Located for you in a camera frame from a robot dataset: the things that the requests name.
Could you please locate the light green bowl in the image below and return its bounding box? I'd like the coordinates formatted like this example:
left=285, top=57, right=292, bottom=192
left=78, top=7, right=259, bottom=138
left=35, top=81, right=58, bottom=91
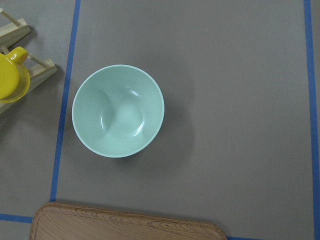
left=71, top=64, right=165, bottom=158

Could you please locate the wooden cutting board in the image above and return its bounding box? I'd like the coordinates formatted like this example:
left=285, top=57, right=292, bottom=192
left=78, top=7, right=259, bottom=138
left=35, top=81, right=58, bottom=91
left=29, top=201, right=227, bottom=240

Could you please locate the yellow cup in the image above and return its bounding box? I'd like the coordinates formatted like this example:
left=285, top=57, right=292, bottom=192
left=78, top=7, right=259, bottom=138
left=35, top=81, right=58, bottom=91
left=0, top=46, right=31, bottom=103

